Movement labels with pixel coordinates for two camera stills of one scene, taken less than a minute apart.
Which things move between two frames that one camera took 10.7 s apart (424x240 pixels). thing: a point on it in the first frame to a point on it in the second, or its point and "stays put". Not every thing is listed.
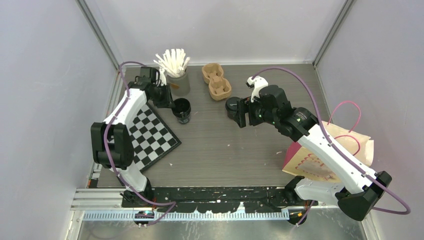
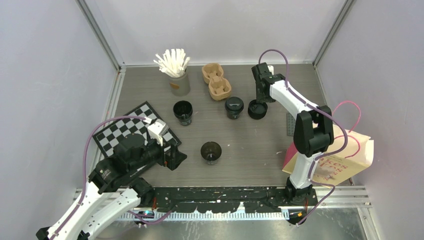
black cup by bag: [182, 110] stays put
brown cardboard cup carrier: [219, 88] stays put
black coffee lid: [231, 103] stays put
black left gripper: [167, 101] to [173, 159]
